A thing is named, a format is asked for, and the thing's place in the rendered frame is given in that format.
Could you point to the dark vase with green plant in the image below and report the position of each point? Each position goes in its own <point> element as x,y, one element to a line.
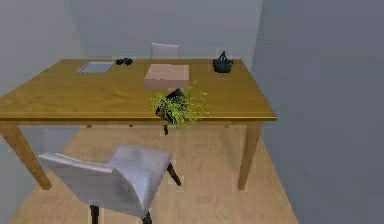
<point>178,106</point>

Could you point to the pink flat box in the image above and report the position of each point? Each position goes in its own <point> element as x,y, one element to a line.
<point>167,76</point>

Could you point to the grey chair with black legs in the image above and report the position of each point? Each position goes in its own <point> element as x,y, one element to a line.
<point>165,50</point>
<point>133,173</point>

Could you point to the small black lumpy object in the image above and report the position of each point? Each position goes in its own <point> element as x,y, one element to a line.
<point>124,61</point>

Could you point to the grey flat laptop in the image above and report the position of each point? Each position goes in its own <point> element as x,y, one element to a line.
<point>94,67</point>

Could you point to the brown wooden table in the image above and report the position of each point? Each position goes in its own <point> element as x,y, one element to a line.
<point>83,93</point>

